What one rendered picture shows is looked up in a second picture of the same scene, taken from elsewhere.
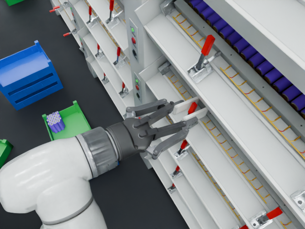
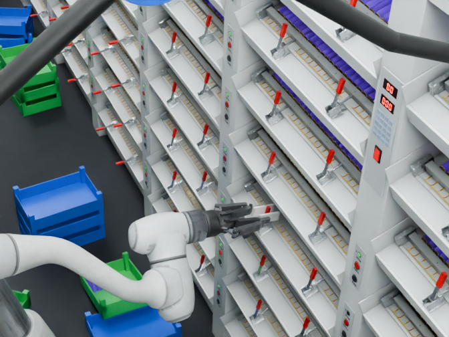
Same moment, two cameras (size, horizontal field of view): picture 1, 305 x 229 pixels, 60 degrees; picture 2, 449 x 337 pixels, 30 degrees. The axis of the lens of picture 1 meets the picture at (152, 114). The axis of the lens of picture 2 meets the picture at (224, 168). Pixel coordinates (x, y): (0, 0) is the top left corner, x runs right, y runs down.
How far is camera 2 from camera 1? 1.84 m
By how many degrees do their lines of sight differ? 20
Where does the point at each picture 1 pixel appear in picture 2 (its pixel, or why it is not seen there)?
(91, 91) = not seen: hidden behind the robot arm
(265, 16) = (286, 140)
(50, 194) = (165, 238)
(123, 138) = (212, 216)
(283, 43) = (291, 151)
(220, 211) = (292, 322)
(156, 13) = (244, 138)
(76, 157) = (182, 220)
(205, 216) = not seen: outside the picture
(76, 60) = (125, 202)
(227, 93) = (284, 189)
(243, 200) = (301, 279)
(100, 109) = not seen: hidden behind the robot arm
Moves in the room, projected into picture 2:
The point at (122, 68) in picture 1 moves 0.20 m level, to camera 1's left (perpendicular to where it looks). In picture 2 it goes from (206, 196) to (147, 190)
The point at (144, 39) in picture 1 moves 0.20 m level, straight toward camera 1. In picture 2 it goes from (233, 157) to (230, 201)
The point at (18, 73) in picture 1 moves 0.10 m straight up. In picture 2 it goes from (51, 206) to (49, 188)
